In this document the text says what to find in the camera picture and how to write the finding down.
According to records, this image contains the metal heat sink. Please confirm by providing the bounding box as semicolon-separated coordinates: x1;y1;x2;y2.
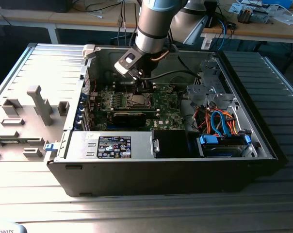
237;6;254;24

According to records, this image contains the grey case latch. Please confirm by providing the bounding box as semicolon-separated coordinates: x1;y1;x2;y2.
82;44;100;61

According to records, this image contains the black plastic shroud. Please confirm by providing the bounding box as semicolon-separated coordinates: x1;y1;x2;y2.
152;129;194;159

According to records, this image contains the silver power supply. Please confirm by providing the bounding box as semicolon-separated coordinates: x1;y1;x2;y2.
63;130;155;160

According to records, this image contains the wooden desk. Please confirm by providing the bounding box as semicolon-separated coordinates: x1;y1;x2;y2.
0;0;140;45
201;0;293;44

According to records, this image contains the blue plastic clip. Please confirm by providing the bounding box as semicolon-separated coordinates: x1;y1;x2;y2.
44;142;59;153

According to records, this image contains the black graphics card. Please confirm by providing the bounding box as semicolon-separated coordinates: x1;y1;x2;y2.
99;107;161;127

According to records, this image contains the thick black camera cable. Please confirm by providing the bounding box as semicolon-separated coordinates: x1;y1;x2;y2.
139;69;202;80

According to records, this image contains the hard disk in blue carrier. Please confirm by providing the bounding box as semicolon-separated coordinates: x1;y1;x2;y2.
196;134;253;158

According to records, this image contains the silver metal drive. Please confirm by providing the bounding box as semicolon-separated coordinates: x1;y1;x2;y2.
253;9;271;24

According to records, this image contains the orange red wire bundle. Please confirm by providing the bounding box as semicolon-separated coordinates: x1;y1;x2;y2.
194;106;237;136

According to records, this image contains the silver green CPU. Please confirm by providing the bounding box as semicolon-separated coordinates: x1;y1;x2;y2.
132;95;148;105

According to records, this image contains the silver metal disk bay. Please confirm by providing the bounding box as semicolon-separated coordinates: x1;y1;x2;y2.
186;60;237;109

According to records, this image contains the black monitor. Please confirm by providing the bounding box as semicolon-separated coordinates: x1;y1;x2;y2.
0;0;73;13

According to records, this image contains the green motherboard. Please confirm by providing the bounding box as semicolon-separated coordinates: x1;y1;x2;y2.
89;82;186;132

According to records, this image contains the grey parts rack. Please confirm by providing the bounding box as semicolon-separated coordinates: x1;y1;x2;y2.
0;84;73;163

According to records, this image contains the blue flat wire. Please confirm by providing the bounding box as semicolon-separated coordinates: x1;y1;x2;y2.
210;109;232;138

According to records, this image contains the blue box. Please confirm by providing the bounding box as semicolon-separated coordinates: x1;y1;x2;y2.
261;0;293;8

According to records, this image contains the thin red wire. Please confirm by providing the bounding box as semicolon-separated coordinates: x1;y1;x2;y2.
85;77;97;93

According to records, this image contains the black box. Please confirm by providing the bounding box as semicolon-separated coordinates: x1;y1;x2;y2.
204;1;221;29

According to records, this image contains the black PC case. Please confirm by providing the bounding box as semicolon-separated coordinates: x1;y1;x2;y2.
46;44;289;198

